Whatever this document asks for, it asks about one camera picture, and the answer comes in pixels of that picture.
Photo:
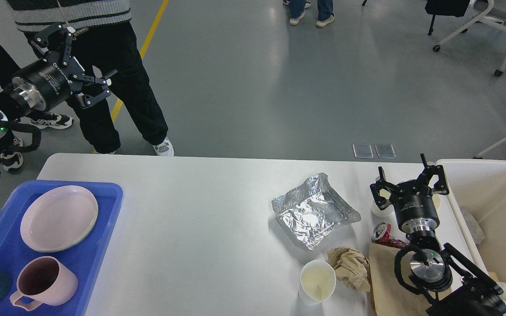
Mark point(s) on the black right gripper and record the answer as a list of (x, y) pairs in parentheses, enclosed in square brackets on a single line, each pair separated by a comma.
[(412, 201)]

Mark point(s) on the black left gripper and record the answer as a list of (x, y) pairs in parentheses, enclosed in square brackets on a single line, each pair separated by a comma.
[(56, 75)]

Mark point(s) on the pink plate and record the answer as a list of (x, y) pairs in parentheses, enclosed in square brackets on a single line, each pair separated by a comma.
[(41, 224)]

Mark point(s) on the pink mug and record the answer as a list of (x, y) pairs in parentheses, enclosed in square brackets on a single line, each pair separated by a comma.
[(44, 280)]

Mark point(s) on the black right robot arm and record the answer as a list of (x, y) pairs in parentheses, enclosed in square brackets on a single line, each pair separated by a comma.
[(450, 282)]

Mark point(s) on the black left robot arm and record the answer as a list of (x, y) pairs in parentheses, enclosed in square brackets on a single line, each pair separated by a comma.
[(15, 136)]

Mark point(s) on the person in black trousers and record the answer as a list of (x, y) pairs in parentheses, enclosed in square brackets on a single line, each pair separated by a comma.
[(12, 161)]

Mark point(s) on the small white cup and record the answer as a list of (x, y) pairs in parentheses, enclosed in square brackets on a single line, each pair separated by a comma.
[(379, 212)]

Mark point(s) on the floor socket plate right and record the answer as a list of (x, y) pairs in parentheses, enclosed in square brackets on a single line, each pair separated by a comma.
[(385, 151)]

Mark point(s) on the floor socket plate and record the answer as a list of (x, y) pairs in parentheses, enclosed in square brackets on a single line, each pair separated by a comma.
[(385, 151), (363, 151)]

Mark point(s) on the person in striped sweater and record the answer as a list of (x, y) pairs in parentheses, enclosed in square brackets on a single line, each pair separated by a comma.
[(109, 43)]

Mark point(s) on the crushed red soda can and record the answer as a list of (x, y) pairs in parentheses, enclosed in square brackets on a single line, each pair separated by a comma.
[(382, 235)]

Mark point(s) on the floor socket plate left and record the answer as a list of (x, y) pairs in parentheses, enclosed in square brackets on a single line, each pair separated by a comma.
[(363, 151)]

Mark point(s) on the grey trash in bin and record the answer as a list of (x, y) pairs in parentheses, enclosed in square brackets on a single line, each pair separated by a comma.
[(476, 231)]

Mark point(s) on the cream plastic bin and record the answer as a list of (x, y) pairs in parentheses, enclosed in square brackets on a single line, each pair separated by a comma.
[(479, 185)]

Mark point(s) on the crumpled brown paper ball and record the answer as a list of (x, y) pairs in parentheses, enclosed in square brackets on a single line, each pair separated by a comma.
[(351, 268)]

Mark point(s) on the crumpled aluminium foil tray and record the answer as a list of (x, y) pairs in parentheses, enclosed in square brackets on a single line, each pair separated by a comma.
[(309, 212)]

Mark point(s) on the brown paper bag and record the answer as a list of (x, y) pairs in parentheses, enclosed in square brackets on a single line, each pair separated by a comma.
[(389, 297)]

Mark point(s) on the white paper cup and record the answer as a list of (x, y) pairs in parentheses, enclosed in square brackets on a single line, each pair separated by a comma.
[(317, 282)]

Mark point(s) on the yellow plate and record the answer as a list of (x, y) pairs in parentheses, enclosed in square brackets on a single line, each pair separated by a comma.
[(76, 225)]

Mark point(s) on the blue plastic tray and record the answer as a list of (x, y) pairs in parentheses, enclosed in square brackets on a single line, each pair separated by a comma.
[(83, 259)]

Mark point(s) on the white office chair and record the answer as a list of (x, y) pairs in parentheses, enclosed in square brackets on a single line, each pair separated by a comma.
[(489, 12)]

